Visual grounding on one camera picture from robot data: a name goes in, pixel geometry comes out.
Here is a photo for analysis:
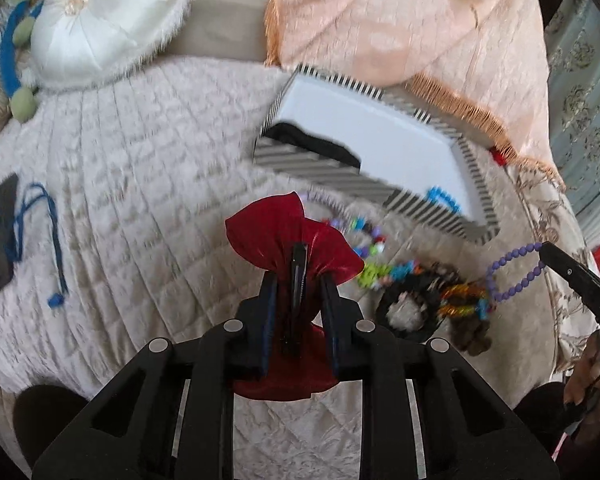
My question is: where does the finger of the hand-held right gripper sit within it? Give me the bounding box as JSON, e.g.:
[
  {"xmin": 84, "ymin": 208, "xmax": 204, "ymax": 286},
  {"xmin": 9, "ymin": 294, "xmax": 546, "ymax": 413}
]
[{"xmin": 538, "ymin": 241, "xmax": 600, "ymax": 297}]

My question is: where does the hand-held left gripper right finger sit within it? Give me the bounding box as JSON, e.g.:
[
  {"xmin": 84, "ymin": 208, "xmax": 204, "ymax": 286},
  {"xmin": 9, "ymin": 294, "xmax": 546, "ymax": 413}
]
[{"xmin": 321, "ymin": 276, "xmax": 562, "ymax": 480}]

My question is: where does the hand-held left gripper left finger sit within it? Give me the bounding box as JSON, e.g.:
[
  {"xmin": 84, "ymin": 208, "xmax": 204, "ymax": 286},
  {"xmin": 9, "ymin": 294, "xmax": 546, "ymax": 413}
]
[{"xmin": 32, "ymin": 272, "xmax": 281, "ymax": 480}]

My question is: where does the black scrunchie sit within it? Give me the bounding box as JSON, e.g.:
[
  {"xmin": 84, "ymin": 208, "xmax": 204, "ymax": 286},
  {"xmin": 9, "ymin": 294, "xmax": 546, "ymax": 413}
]
[{"xmin": 376, "ymin": 279, "xmax": 447, "ymax": 345}]

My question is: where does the purple bead bracelet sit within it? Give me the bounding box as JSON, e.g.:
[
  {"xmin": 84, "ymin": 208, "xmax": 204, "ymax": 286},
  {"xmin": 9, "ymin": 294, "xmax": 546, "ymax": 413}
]
[{"xmin": 485, "ymin": 241, "xmax": 548, "ymax": 305}]

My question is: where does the blue green flower bead bracelet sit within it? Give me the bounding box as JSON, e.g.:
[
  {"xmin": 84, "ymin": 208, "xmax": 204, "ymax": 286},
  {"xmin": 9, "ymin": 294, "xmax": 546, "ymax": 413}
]
[{"xmin": 357, "ymin": 259, "xmax": 422, "ymax": 292}]

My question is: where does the multicolour pony bead bracelet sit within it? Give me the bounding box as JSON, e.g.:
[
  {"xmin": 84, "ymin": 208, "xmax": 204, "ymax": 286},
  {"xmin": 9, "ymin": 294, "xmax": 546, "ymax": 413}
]
[{"xmin": 322, "ymin": 216, "xmax": 387, "ymax": 258}]

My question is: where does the red velvet bow hair clip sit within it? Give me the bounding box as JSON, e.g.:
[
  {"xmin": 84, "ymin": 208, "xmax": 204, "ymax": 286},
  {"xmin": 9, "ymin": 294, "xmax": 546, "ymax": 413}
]
[{"xmin": 225, "ymin": 191, "xmax": 366, "ymax": 401}]

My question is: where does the rainbow bead bracelet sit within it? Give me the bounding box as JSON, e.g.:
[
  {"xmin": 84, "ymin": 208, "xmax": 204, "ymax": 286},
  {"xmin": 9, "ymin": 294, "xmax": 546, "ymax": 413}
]
[{"xmin": 437, "ymin": 284, "xmax": 497, "ymax": 322}]

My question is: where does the leopard bow brown scrunchie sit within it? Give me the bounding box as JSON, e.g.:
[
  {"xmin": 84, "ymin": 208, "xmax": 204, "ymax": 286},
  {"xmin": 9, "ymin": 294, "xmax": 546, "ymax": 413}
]
[{"xmin": 415, "ymin": 259, "xmax": 493, "ymax": 357}]

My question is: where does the striped jewelry tray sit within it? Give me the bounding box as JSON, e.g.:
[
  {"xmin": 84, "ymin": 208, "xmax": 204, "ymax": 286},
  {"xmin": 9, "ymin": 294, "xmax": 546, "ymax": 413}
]
[{"xmin": 252, "ymin": 64, "xmax": 501, "ymax": 245}]

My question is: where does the person's right hand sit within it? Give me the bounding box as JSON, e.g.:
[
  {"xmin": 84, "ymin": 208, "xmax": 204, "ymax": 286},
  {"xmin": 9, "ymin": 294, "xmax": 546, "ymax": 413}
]
[{"xmin": 564, "ymin": 331, "xmax": 600, "ymax": 443}]

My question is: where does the person's dark clothed knee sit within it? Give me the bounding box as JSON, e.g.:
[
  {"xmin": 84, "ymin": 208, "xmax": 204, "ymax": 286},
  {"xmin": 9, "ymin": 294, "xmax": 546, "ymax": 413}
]
[
  {"xmin": 514, "ymin": 382, "xmax": 583, "ymax": 461},
  {"xmin": 12, "ymin": 384, "xmax": 97, "ymax": 480}
]

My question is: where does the grey green damask curtain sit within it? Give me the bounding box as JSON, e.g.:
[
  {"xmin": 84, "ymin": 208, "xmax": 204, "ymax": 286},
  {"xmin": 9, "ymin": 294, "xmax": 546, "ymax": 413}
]
[{"xmin": 544, "ymin": 0, "xmax": 600, "ymax": 233}]

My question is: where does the black fabric piece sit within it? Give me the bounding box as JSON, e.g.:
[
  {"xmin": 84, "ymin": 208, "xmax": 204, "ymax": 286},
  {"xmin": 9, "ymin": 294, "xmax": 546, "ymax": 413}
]
[{"xmin": 264, "ymin": 121, "xmax": 362, "ymax": 169}]

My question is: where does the cream quilted bedspread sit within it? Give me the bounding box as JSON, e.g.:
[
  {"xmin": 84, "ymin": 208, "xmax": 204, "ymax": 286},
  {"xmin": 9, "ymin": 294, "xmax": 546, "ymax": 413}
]
[{"xmin": 0, "ymin": 55, "xmax": 598, "ymax": 480}]

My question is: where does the peach fringed blanket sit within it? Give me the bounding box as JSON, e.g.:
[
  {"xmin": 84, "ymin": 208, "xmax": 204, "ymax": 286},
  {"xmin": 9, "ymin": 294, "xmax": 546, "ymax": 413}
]
[{"xmin": 264, "ymin": 0, "xmax": 567, "ymax": 192}]

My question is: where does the beige padded backrest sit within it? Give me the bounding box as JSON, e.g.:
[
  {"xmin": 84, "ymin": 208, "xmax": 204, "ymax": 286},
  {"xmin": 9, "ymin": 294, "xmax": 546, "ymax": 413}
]
[{"xmin": 165, "ymin": 0, "xmax": 282, "ymax": 67}]

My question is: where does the white round satin pillow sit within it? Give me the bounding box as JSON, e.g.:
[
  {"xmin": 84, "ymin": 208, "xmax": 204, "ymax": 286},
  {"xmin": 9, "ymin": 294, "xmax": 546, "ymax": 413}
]
[{"xmin": 30, "ymin": 0, "xmax": 202, "ymax": 95}]

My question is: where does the blue and green plush toy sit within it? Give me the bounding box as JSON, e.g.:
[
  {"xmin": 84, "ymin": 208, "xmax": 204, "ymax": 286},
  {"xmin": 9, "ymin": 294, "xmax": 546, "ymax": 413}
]
[{"xmin": 0, "ymin": 0, "xmax": 81, "ymax": 123}]

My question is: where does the blue cord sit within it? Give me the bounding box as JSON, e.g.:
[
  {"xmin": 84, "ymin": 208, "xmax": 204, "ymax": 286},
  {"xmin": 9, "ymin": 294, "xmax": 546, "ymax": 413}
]
[{"xmin": 14, "ymin": 182, "xmax": 70, "ymax": 309}]

